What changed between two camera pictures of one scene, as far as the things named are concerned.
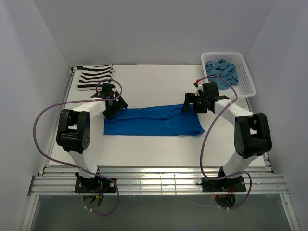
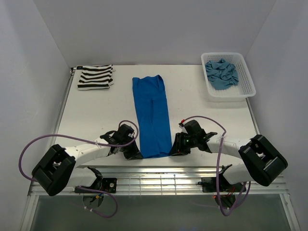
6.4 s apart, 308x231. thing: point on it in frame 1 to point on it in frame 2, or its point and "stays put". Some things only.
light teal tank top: (222, 69) stays put
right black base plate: (227, 184) stays put
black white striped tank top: (91, 75) stays put
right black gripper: (190, 97) to (178, 148)
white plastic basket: (245, 87) stays put
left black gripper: (120, 105) to (134, 154)
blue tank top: (168, 120) to (154, 133)
